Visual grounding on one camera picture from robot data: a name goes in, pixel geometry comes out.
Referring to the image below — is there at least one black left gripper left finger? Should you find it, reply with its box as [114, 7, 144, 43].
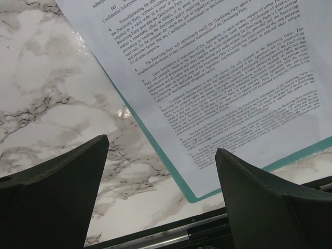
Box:
[1, 135, 109, 248]

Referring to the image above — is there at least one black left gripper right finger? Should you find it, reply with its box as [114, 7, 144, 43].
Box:
[215, 148, 331, 248]

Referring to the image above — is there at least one teal plastic folder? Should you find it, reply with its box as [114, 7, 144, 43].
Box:
[72, 30, 332, 204]

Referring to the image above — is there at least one single printed paper sheet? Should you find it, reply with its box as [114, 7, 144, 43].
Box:
[56, 0, 332, 198]

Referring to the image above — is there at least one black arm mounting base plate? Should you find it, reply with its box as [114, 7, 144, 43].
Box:
[87, 178, 332, 249]

